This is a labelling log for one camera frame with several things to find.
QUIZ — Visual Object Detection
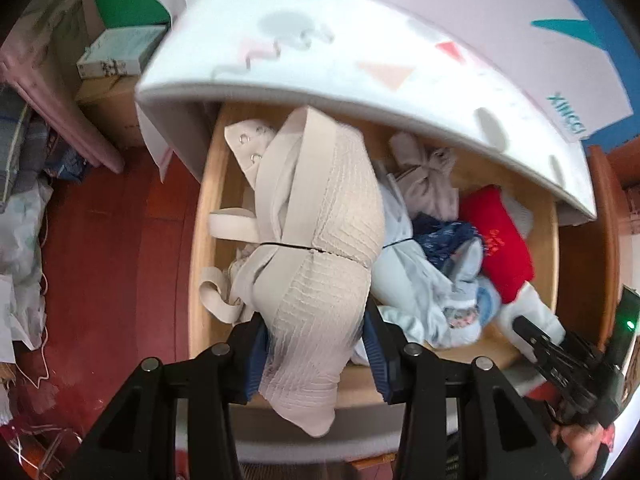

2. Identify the light blue floral underwear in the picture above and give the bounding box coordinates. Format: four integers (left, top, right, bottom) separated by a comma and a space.
440, 240, 502, 348

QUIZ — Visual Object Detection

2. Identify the plaid blanket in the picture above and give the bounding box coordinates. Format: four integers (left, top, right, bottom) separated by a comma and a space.
0, 85, 51, 211

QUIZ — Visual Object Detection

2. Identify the blue crumpled cloth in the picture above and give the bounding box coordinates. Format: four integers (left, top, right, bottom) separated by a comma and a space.
45, 150, 88, 181

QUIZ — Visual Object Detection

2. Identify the beige bra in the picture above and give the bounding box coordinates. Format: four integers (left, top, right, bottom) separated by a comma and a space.
199, 106, 386, 438

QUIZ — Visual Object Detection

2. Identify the wooden drawer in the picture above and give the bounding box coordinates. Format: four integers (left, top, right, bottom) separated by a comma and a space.
187, 102, 563, 466

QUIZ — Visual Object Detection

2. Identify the person's right hand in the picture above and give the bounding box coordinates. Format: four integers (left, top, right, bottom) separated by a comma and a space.
552, 422, 608, 480

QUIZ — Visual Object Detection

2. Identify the white printed quilt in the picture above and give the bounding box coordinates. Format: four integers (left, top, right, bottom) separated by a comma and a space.
0, 180, 53, 351

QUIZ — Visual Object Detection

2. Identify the pale grey underwear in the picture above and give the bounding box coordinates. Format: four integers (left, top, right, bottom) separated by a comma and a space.
500, 195, 534, 238

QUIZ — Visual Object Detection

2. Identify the plain light blue underwear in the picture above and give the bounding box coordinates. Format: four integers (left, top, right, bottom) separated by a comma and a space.
372, 180, 483, 348

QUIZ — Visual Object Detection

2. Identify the teal white flat box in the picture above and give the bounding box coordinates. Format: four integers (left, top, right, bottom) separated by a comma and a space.
76, 25, 168, 79

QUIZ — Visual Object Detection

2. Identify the red underwear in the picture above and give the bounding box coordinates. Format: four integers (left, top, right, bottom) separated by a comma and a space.
457, 185, 535, 305

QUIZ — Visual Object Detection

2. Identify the taupe rolled underwear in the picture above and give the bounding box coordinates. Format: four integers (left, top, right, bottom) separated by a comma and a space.
387, 131, 461, 221

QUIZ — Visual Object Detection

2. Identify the brown wooden cabinet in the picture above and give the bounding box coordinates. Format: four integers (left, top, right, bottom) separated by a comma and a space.
555, 145, 640, 361

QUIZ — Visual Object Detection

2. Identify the navy floral lace underwear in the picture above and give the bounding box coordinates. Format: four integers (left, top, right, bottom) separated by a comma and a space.
412, 215, 483, 271

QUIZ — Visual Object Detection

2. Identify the cardboard box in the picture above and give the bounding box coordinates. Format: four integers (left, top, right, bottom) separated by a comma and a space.
75, 72, 151, 148

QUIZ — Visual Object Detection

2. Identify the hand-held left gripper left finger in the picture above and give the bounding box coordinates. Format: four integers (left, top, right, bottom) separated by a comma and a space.
60, 312, 271, 480

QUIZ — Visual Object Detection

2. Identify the white underwear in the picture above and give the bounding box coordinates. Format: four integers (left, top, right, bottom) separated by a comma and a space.
497, 282, 568, 356

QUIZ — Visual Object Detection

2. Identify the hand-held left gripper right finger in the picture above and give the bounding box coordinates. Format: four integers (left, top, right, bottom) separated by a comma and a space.
362, 300, 576, 480

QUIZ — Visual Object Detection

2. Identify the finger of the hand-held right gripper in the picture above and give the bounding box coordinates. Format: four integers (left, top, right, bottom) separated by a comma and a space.
565, 332, 608, 361
512, 316, 563, 368

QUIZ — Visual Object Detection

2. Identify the white patterned storage bin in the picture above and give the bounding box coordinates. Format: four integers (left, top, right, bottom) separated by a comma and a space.
136, 0, 631, 221

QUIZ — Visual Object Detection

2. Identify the pink printed curtain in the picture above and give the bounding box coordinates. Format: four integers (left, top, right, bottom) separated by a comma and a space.
0, 0, 126, 173

